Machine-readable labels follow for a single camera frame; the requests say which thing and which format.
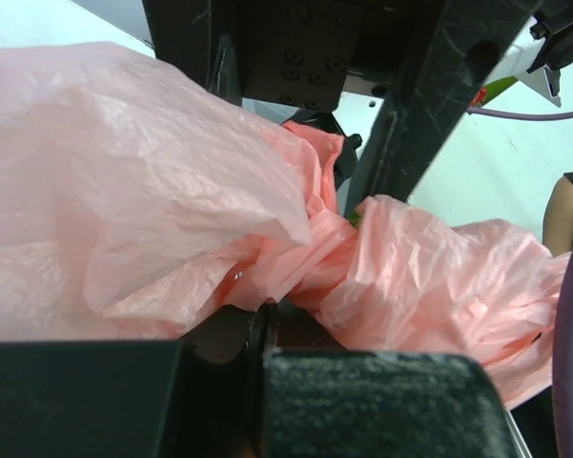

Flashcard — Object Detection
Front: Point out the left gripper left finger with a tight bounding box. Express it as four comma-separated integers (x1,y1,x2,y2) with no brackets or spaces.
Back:
0,306,266,457

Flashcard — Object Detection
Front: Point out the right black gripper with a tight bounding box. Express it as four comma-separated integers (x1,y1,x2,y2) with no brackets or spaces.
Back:
143,0,541,210

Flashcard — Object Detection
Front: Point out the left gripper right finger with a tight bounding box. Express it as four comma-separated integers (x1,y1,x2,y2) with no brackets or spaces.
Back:
261,303,521,457

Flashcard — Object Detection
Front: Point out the pink plastic bag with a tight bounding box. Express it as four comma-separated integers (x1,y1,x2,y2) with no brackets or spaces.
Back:
0,43,568,408

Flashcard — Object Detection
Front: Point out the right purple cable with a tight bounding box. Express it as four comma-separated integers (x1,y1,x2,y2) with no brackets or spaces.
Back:
466,105,573,120

